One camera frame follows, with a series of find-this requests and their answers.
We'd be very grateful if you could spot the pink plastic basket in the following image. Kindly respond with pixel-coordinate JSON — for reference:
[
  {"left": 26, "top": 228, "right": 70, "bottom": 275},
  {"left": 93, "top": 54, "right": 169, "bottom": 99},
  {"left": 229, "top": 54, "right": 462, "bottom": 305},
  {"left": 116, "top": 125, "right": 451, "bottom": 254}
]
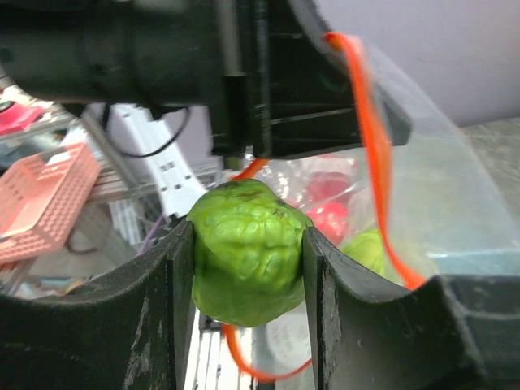
[{"left": 1, "top": 141, "right": 101, "bottom": 264}]

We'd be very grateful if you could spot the light blue plastic basket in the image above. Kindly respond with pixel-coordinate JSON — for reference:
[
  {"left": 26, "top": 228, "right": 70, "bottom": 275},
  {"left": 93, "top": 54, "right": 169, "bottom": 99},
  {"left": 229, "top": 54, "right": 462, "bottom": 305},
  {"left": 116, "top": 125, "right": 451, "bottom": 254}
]
[{"left": 427, "top": 249, "right": 519, "bottom": 276}]

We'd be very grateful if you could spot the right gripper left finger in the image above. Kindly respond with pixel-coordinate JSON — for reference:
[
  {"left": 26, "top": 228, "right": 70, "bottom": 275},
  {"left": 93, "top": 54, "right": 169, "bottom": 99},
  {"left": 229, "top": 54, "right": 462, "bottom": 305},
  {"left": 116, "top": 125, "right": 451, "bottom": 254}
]
[{"left": 1, "top": 221, "right": 194, "bottom": 389}]

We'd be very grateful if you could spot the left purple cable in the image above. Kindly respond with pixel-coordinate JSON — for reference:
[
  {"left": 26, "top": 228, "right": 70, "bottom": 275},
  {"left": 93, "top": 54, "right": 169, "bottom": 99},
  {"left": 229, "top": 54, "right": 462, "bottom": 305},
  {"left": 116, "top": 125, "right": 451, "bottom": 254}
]
[{"left": 140, "top": 214, "right": 167, "bottom": 255}]

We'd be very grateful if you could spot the red tomato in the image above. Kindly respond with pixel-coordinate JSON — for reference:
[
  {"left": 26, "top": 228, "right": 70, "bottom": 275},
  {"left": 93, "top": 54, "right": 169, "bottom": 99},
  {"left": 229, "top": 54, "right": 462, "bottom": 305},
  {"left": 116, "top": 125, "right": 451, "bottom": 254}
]
[{"left": 306, "top": 201, "right": 349, "bottom": 246}]

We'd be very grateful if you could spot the large green cabbage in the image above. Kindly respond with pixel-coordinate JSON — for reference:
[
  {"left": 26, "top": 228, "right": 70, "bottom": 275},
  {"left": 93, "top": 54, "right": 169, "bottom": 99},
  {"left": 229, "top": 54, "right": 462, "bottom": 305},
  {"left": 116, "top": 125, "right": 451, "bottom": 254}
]
[{"left": 340, "top": 227, "right": 405, "bottom": 286}]

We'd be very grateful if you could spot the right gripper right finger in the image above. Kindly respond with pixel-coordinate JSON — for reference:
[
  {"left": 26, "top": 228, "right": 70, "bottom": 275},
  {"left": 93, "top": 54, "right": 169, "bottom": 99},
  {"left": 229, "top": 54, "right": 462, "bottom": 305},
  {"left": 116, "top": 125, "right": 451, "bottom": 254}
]
[{"left": 303, "top": 227, "right": 519, "bottom": 390}]

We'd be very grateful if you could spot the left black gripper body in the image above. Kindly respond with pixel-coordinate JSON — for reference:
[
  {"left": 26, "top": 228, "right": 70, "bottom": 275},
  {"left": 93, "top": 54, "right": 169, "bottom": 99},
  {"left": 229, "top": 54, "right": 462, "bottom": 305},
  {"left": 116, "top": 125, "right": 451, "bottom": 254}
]
[{"left": 210, "top": 0, "right": 414, "bottom": 159}]

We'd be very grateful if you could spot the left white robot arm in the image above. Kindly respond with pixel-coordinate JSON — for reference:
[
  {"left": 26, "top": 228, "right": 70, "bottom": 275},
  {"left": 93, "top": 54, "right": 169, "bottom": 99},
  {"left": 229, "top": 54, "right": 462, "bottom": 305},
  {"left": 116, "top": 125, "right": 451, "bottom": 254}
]
[{"left": 1, "top": 1, "right": 411, "bottom": 213}]

